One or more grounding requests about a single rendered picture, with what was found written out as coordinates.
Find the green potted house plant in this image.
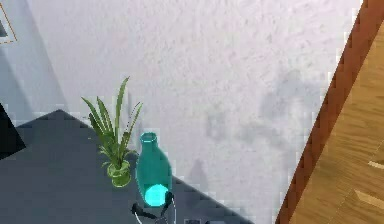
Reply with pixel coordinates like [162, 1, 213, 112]
[81, 76, 144, 189]

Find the dark grey stand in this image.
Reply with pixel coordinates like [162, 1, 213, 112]
[0, 109, 255, 224]

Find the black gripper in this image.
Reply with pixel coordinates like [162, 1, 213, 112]
[130, 190, 177, 224]

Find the framed wall picture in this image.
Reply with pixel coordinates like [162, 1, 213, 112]
[0, 2, 18, 46]

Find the teal glass bottle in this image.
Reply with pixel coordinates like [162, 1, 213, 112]
[135, 131, 174, 208]

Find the black flat object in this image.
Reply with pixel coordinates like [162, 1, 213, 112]
[0, 102, 27, 161]

